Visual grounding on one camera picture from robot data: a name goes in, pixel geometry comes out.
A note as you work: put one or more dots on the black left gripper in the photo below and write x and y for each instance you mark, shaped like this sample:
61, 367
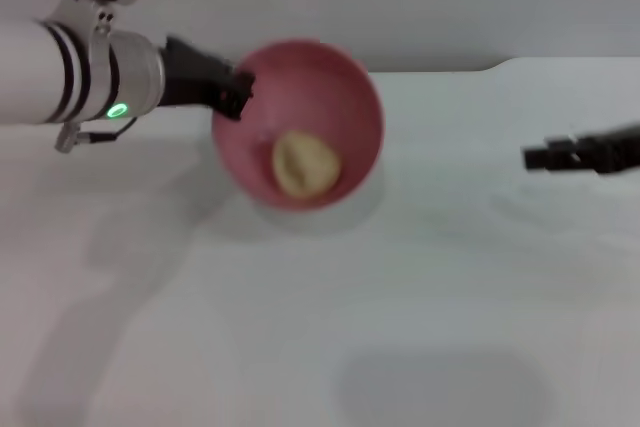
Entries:
190, 79

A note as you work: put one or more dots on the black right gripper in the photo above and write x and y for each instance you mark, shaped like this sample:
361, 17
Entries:
610, 149

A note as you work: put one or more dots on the pink plastic bowl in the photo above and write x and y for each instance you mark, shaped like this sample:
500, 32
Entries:
320, 97

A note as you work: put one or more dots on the beige egg yolk pastry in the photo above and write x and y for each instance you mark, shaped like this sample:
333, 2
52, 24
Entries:
307, 164

